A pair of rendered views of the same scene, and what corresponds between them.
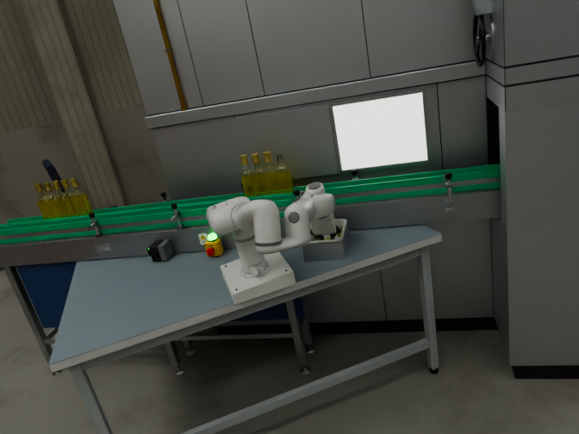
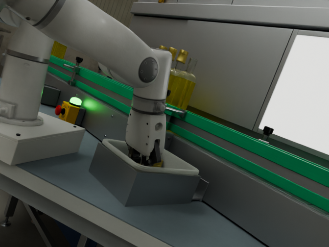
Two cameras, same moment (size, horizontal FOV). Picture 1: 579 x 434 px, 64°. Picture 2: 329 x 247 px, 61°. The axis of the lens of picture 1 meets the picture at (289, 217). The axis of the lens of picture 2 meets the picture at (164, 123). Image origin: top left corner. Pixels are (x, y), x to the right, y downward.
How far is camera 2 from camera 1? 147 cm
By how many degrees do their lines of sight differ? 31
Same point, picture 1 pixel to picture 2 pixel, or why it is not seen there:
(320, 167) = (235, 111)
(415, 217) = not seen: outside the picture
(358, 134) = (311, 87)
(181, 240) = (64, 96)
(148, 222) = (62, 69)
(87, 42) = not seen: hidden behind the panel
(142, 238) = (51, 80)
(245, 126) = (193, 31)
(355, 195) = (241, 154)
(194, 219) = (83, 82)
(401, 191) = (319, 193)
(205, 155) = not seen: hidden behind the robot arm
